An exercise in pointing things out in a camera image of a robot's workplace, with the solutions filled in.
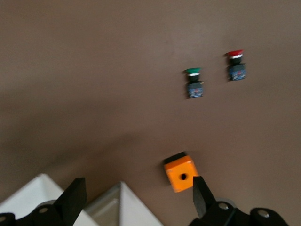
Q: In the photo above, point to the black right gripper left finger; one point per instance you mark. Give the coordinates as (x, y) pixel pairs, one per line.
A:
(70, 200)

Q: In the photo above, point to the red mushroom push button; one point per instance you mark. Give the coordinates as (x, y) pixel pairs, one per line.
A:
(236, 70)

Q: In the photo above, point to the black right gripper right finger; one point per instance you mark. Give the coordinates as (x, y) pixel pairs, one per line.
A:
(202, 200)

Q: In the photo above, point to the white plastic drawer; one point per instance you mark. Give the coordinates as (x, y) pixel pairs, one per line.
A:
(30, 193)

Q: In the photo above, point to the brown table cover sheet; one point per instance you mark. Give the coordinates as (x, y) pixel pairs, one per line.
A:
(94, 70)

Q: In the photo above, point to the green mushroom push button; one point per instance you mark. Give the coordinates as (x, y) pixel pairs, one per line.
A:
(194, 89)

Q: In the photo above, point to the orange push button box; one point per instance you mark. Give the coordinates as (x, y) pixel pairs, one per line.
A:
(179, 171)

